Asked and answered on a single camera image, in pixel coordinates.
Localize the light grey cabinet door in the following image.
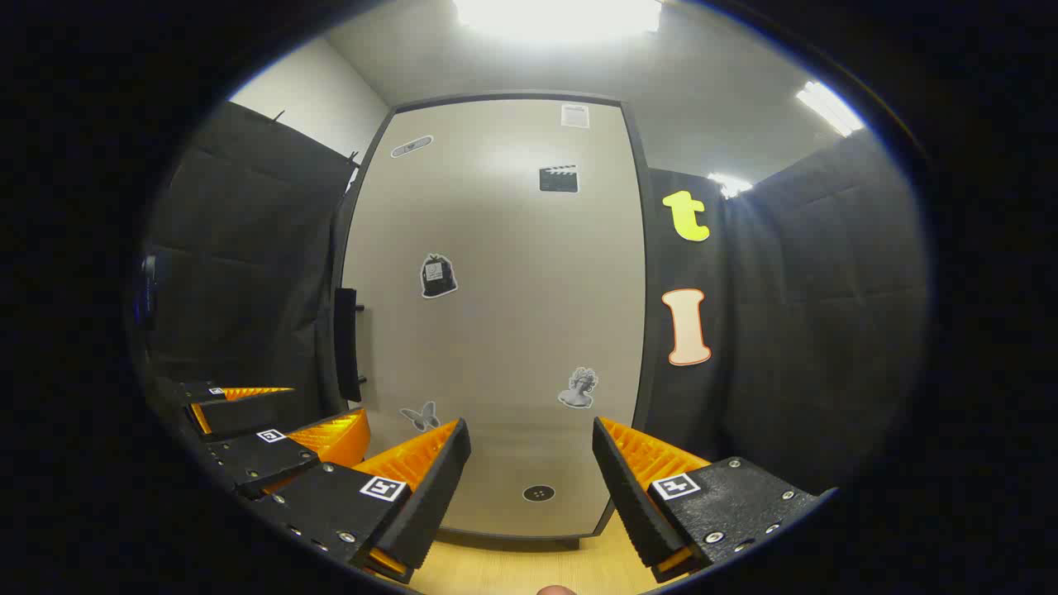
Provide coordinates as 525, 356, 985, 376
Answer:
341, 99, 647, 538

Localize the grey cabinet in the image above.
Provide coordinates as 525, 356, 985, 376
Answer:
335, 89, 662, 551

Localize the black cabinet door handle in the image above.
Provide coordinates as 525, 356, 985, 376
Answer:
333, 287, 367, 403

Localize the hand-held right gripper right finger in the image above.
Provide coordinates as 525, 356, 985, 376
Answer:
591, 416, 841, 584

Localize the black backdrop cloth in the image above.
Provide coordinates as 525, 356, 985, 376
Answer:
142, 99, 932, 497

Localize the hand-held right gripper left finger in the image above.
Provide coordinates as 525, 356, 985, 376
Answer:
246, 417, 473, 585

